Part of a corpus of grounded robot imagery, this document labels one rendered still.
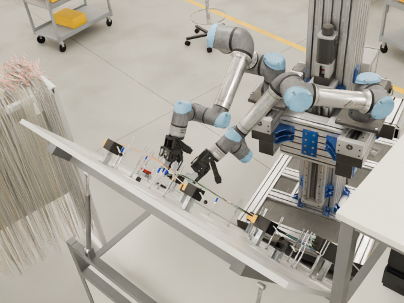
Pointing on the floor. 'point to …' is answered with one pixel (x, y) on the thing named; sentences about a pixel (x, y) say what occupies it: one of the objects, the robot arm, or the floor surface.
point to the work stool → (201, 27)
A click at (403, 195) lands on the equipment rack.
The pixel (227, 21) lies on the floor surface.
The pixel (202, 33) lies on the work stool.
